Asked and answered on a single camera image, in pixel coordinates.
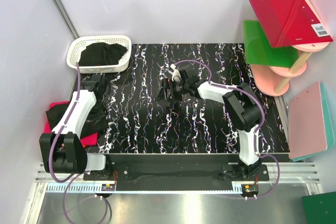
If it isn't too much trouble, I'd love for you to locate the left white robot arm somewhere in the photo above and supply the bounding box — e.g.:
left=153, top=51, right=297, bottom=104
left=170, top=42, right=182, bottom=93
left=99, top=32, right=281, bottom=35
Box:
left=39, top=74, right=107, bottom=182

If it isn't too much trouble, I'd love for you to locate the aluminium rail frame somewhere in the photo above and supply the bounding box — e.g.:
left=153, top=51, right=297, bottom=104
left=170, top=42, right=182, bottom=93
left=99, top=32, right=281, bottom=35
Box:
left=23, top=162, right=322, bottom=223

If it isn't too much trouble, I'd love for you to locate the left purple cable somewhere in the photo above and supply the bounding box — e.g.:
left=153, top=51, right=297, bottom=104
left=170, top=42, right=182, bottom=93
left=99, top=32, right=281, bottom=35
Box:
left=49, top=62, right=113, bottom=223

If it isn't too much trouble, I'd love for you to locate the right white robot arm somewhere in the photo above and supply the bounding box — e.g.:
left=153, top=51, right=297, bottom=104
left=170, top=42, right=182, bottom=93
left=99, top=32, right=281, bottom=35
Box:
left=155, top=64, right=265, bottom=178

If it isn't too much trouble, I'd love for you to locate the teal board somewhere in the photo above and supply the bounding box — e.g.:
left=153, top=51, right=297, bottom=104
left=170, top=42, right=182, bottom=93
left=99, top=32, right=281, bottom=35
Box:
left=290, top=82, right=335, bottom=163

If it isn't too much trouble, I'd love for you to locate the red plastic folder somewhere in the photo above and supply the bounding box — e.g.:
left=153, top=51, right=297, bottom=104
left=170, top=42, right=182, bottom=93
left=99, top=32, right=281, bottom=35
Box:
left=249, top=0, right=333, bottom=48

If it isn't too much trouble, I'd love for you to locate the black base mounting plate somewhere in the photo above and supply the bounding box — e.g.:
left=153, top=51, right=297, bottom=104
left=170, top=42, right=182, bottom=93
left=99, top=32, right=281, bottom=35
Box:
left=84, top=154, right=269, bottom=194

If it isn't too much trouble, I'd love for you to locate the black printed t-shirt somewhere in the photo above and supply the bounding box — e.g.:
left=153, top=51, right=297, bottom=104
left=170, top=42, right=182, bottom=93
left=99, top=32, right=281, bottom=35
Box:
left=46, top=95, right=108, bottom=140

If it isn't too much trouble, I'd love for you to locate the green plastic sheet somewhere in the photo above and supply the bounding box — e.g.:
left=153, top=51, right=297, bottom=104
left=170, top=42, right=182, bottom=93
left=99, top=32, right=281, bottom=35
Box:
left=243, top=20, right=299, bottom=68

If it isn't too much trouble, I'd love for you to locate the black marble pattern mat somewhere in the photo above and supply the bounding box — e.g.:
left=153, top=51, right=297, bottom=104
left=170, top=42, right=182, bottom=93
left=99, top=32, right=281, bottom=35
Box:
left=86, top=43, right=289, bottom=154

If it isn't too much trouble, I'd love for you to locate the black shirt in basket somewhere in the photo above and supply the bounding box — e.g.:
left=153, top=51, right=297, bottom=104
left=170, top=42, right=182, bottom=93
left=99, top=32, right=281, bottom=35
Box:
left=79, top=42, right=128, bottom=67

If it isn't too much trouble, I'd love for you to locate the dark green board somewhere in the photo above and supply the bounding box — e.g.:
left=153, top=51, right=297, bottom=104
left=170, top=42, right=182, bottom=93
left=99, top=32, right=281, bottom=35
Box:
left=302, top=192, right=336, bottom=224

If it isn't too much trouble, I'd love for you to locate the pink clipboard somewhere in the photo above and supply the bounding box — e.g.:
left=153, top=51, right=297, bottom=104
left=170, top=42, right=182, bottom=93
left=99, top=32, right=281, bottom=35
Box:
left=288, top=81, right=330, bottom=159

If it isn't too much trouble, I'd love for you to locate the white plastic laundry basket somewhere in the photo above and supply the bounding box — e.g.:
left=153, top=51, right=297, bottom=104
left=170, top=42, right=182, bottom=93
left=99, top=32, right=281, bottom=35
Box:
left=66, top=35, right=132, bottom=74

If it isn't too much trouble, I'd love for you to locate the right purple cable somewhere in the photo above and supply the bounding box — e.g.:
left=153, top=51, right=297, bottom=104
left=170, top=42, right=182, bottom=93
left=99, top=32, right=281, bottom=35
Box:
left=173, top=59, right=280, bottom=200

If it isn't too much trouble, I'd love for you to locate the purple cable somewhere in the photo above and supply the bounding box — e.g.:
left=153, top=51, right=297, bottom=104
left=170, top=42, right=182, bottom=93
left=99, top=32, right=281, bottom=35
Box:
left=49, top=62, right=113, bottom=223
left=173, top=59, right=280, bottom=200

